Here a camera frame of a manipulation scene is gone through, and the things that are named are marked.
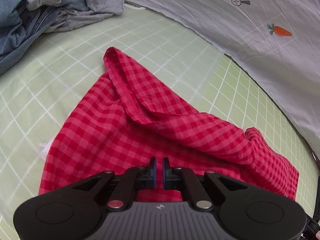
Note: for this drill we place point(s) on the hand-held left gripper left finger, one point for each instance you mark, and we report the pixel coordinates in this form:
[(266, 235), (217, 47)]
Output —
[(155, 173)]

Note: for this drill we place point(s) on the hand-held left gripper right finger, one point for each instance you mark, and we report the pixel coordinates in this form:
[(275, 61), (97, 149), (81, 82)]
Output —
[(165, 173)]

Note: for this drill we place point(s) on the red checked garment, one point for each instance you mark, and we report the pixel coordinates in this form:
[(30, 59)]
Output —
[(120, 120)]

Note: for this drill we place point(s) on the white cloth scrap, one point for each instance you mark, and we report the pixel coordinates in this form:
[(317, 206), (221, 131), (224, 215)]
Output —
[(45, 150)]

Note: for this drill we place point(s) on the green grid bed sheet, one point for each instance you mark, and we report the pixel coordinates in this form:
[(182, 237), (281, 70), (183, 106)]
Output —
[(175, 52)]

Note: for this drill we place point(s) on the white carrot print sheet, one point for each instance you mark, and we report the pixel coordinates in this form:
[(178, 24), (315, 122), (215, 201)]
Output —
[(225, 30)]

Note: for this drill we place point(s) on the grey sweat garment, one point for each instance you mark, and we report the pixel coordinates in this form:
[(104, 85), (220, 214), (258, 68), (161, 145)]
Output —
[(82, 5)]

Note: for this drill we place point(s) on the blue denim garment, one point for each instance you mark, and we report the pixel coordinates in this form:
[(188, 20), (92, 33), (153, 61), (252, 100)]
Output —
[(20, 30)]

